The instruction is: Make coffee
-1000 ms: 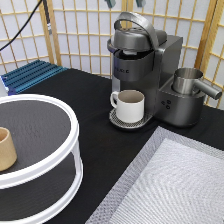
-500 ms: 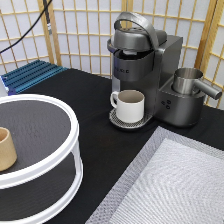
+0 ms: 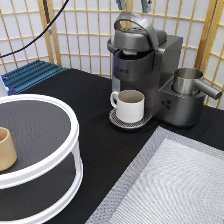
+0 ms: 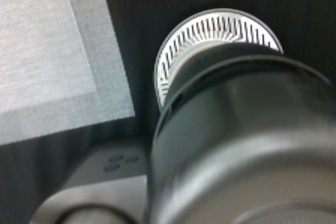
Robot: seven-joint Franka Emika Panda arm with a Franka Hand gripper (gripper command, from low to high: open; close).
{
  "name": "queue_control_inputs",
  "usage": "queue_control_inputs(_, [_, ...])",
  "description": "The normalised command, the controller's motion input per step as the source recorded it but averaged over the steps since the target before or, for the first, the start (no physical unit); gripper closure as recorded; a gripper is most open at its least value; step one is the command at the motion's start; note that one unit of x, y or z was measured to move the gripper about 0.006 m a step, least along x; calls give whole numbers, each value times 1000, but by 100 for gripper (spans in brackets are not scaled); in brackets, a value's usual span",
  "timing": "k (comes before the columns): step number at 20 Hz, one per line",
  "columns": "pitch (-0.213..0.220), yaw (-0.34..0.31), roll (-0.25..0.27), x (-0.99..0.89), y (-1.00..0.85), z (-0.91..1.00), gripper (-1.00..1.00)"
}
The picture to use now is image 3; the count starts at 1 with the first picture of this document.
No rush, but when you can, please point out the tan wooden cup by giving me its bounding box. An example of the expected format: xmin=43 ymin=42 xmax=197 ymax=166
xmin=0 ymin=127 xmax=17 ymax=171

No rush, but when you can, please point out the wooden shoji screen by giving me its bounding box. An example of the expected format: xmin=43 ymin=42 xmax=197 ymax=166
xmin=0 ymin=0 xmax=224 ymax=110

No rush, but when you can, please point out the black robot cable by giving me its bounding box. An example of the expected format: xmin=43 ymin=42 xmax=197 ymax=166
xmin=0 ymin=0 xmax=71 ymax=60

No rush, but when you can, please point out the grey pod coffee machine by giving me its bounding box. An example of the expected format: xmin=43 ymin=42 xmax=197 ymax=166
xmin=107 ymin=12 xmax=205 ymax=130

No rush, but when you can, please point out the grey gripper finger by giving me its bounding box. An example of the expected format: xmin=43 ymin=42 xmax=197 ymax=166
xmin=141 ymin=0 xmax=152 ymax=13
xmin=116 ymin=0 xmax=126 ymax=10

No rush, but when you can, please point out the white round two-tier shelf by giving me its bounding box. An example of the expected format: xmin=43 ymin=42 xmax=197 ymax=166
xmin=0 ymin=94 xmax=83 ymax=224

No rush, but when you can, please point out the grey woven placemat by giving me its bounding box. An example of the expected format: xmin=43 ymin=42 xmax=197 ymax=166
xmin=85 ymin=127 xmax=224 ymax=224

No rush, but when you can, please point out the steel milk frother jug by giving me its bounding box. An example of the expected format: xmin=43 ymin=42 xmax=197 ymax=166
xmin=172 ymin=68 xmax=222 ymax=100

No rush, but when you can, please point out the blue ribbed mat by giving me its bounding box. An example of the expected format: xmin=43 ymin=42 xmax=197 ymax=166
xmin=2 ymin=60 xmax=66 ymax=95

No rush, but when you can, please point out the white ceramic mug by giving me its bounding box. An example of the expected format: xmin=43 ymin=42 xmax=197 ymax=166
xmin=110 ymin=90 xmax=145 ymax=123

